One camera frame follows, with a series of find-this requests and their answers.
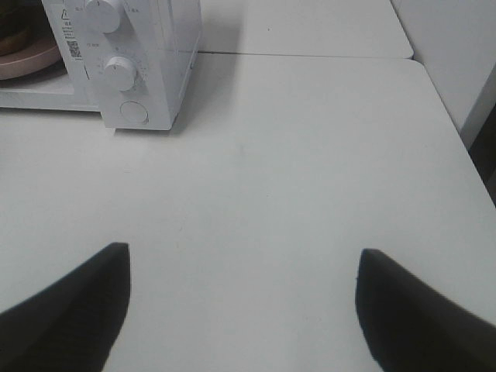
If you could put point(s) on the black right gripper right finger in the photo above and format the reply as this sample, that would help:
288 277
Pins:
408 326

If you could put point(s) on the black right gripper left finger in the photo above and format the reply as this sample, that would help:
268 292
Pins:
72 324

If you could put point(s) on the round white door button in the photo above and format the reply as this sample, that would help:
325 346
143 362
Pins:
134 112

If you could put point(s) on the pink round plate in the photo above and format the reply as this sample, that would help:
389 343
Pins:
37 55

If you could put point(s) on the burger with lettuce and cheese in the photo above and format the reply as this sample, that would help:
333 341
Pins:
14 38

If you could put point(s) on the white microwave oven body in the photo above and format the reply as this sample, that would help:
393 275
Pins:
160 37

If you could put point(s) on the upper white power knob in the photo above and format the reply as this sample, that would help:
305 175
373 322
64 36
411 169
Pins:
104 16

